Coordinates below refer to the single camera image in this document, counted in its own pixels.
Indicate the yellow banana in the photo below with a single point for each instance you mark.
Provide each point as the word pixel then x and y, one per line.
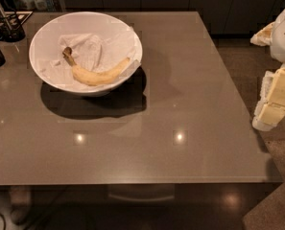
pixel 91 78

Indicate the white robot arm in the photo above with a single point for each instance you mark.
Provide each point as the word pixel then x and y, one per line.
pixel 270 109

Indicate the white ceramic bowl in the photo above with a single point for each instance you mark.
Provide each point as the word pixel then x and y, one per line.
pixel 75 23

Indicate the white paper napkin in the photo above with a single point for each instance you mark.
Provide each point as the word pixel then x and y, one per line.
pixel 94 53

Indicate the black wire utensil holder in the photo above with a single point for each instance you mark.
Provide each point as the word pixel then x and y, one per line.
pixel 11 29

